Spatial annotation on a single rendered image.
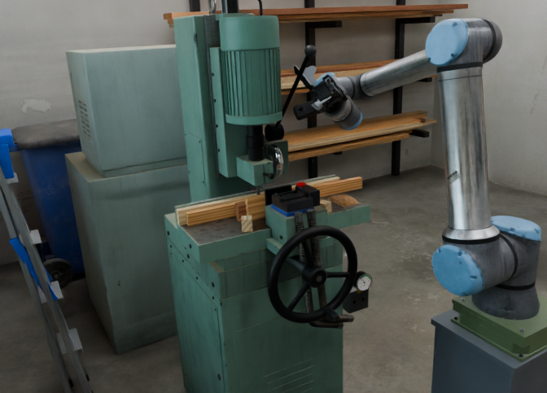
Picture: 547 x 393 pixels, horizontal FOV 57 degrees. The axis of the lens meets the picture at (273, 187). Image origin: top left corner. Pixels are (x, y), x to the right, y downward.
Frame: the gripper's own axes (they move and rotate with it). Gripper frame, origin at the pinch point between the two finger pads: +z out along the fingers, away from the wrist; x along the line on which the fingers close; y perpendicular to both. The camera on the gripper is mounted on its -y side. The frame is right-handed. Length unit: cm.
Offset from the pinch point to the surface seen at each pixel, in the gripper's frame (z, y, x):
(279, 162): -19.9, -23.8, 7.0
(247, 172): -4.7, -29.8, 11.4
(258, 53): 14.6, -3.4, -7.7
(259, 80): 11.0, -7.9, -2.5
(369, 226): -238, -59, -21
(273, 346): -21, -52, 61
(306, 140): -209, -65, -97
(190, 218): 6, -48, 20
